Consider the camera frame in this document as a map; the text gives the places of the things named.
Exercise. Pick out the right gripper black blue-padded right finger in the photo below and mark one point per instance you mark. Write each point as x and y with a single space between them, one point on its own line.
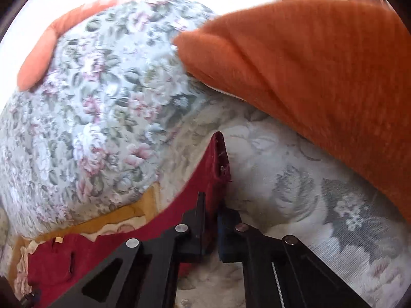
279 272

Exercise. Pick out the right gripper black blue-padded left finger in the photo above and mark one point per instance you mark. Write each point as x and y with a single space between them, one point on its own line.
142 273

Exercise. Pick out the dark red long-sleeve shirt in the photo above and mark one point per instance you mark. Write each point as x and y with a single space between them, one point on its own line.
55 267

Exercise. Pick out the orange floral plush blanket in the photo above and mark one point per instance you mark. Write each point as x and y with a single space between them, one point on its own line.
122 220

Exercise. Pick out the floral blue sofa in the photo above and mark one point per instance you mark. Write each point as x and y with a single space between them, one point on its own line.
117 115

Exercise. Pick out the orange velvet cushion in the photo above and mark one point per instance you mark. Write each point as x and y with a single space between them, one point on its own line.
335 71

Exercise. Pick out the pink cushion behind sofa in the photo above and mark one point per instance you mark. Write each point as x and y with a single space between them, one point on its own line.
36 63

